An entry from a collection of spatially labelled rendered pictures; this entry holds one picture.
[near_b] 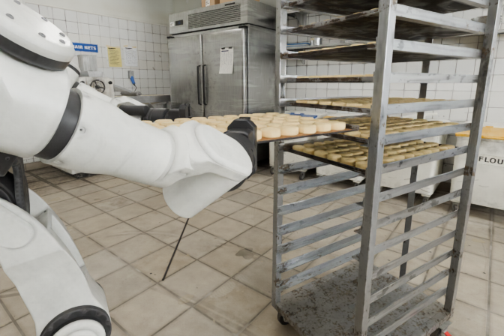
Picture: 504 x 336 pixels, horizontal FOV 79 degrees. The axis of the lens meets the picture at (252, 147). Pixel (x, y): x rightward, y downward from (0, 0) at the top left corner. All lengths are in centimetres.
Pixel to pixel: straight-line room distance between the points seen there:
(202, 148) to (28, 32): 19
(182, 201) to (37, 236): 38
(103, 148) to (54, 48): 9
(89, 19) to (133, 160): 496
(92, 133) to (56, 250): 48
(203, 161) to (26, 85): 17
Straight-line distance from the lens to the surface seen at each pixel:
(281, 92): 122
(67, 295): 84
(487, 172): 312
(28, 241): 74
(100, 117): 30
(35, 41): 28
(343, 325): 150
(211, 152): 35
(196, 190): 42
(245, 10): 373
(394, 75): 98
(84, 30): 520
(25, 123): 28
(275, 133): 72
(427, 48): 112
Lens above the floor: 113
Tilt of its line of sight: 12 degrees down
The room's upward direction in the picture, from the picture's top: straight up
